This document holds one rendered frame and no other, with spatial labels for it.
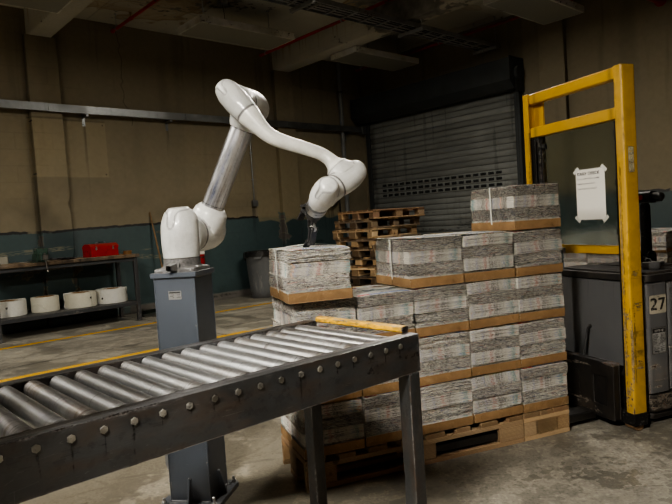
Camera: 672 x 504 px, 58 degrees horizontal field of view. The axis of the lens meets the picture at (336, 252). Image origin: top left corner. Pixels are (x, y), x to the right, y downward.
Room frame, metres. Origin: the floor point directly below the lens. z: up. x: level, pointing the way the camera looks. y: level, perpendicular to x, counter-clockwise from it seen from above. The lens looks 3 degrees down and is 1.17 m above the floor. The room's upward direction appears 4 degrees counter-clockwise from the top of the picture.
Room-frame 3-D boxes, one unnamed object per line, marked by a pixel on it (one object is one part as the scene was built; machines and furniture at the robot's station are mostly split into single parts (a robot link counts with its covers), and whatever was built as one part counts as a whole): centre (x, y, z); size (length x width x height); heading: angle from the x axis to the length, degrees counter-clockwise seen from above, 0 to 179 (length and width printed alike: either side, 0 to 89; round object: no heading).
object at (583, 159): (3.36, -1.38, 1.27); 0.57 x 0.01 x 0.65; 21
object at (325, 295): (2.61, 0.10, 0.86); 0.29 x 0.16 x 0.04; 108
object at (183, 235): (2.60, 0.66, 1.17); 0.18 x 0.16 x 0.22; 163
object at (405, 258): (2.99, -0.40, 0.95); 0.38 x 0.29 x 0.23; 21
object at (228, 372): (1.68, 0.39, 0.77); 0.47 x 0.05 x 0.05; 42
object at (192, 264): (2.57, 0.67, 1.03); 0.22 x 0.18 x 0.06; 169
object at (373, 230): (9.76, -0.73, 0.65); 1.33 x 0.94 x 1.30; 136
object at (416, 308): (2.94, -0.28, 0.42); 1.17 x 0.39 x 0.83; 111
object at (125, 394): (1.51, 0.59, 0.77); 0.47 x 0.05 x 0.05; 42
